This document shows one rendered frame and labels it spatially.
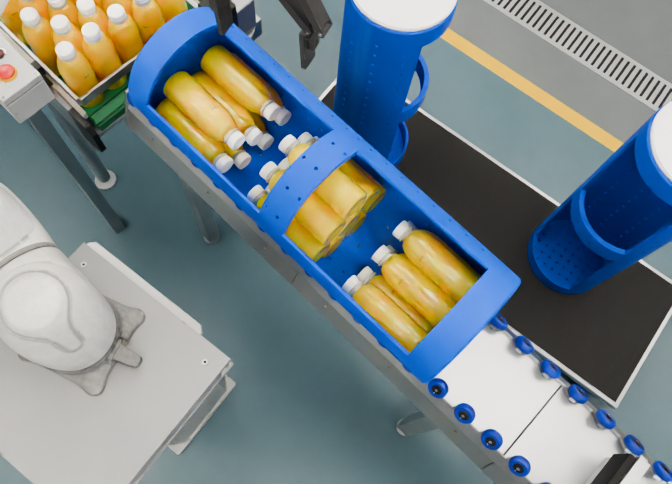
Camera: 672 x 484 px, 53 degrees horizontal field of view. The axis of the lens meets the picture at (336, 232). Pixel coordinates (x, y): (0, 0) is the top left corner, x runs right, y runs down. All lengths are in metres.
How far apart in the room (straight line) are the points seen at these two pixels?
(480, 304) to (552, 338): 1.22
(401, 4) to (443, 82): 1.17
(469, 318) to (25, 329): 0.74
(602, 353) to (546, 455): 0.99
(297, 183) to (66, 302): 0.46
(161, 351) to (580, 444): 0.90
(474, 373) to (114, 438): 0.76
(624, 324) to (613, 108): 0.97
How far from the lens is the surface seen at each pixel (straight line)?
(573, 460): 1.59
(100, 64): 1.71
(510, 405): 1.55
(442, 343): 1.24
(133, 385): 1.37
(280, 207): 1.31
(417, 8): 1.75
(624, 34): 3.30
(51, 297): 1.15
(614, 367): 2.52
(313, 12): 0.89
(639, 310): 2.60
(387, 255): 1.39
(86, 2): 1.71
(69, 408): 1.40
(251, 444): 2.41
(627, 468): 1.47
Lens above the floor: 2.40
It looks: 71 degrees down
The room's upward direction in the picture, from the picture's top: 10 degrees clockwise
